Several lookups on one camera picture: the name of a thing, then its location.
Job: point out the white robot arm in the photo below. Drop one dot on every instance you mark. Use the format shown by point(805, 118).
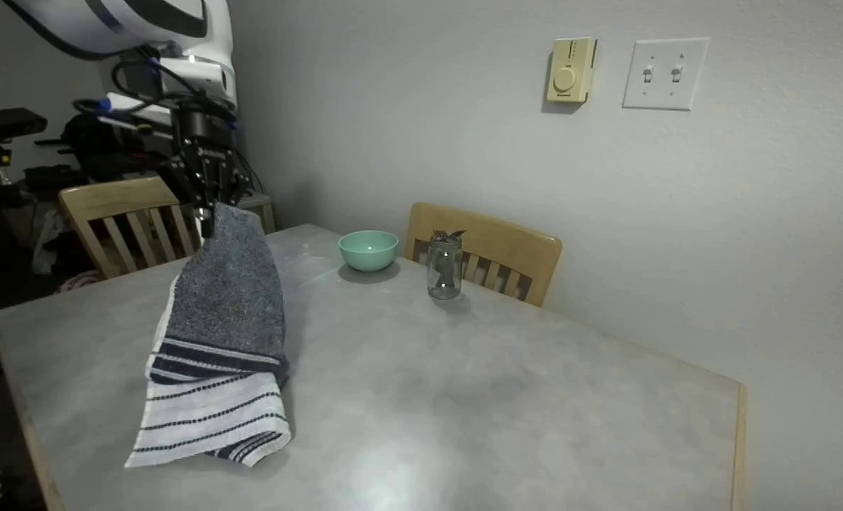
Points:
point(138, 30)

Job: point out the beige wall thermostat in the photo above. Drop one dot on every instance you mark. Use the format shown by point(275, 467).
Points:
point(569, 72)

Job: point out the small wooden cabinet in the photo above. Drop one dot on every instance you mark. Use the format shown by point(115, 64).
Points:
point(255, 210)

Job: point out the black bag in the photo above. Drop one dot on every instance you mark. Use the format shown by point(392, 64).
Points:
point(88, 150)

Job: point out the white light switch plate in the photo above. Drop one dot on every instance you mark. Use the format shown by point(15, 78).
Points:
point(664, 72)

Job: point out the teal ceramic bowl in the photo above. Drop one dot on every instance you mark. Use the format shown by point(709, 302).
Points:
point(367, 251)

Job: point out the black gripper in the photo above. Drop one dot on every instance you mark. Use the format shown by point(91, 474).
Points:
point(203, 129)

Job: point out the clear glass jar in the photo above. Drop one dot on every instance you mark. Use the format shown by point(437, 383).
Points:
point(443, 270)

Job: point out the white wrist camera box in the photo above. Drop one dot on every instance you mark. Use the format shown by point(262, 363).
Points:
point(138, 106)

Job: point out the blue grey striped towel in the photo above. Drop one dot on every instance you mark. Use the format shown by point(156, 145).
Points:
point(223, 331)

